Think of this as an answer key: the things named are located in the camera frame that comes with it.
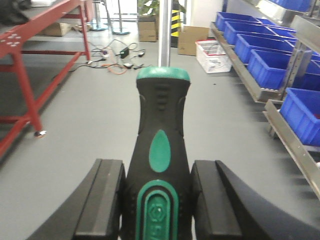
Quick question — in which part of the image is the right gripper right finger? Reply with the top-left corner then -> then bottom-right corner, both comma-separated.
191,160 -> 320,240

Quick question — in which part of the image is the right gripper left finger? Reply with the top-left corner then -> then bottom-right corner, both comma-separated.
29,158 -> 125,240

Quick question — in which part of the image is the screwdriver green black handle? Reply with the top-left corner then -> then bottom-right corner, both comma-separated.
120,0 -> 193,240

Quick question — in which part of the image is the brown cardboard box on floor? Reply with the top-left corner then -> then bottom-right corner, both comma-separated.
178,25 -> 209,56

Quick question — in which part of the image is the metal shelving rack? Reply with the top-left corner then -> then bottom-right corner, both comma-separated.
210,0 -> 320,195

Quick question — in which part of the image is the green potted plant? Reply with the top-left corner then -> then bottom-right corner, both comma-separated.
137,0 -> 186,16

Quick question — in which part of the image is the yellow black striped post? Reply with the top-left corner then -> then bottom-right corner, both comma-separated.
170,9 -> 181,48

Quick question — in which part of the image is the red metal table frame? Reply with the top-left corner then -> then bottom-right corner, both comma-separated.
0,0 -> 93,156

